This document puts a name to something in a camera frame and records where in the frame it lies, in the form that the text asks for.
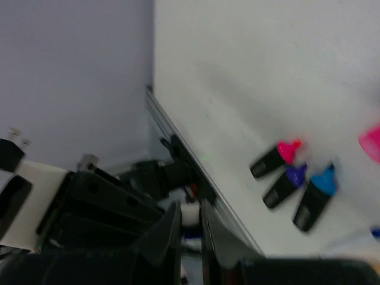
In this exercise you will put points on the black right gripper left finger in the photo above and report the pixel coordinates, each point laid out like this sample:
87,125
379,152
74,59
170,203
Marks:
155,258

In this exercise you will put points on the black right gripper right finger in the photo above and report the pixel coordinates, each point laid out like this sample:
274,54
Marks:
227,260

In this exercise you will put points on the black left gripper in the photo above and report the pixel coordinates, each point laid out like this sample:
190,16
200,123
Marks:
89,211

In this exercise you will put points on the purple capped black highlighter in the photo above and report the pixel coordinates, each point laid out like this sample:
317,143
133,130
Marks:
289,182

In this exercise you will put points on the blue highlighter black body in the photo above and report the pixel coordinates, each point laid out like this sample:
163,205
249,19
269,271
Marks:
321,187

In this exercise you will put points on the pink capped black highlighter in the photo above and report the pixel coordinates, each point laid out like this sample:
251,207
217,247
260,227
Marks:
281,154

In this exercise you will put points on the pink highlighter cap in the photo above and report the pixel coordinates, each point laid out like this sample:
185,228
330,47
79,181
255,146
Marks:
369,142

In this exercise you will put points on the blue capped thin marker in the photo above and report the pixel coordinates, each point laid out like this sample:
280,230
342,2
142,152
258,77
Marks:
375,232
191,262

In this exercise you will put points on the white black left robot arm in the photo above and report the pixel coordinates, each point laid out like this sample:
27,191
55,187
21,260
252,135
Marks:
144,177

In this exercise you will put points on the aluminium front rail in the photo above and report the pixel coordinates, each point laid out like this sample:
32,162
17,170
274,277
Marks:
161,126

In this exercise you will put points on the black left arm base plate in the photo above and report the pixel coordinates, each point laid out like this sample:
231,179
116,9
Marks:
184,172

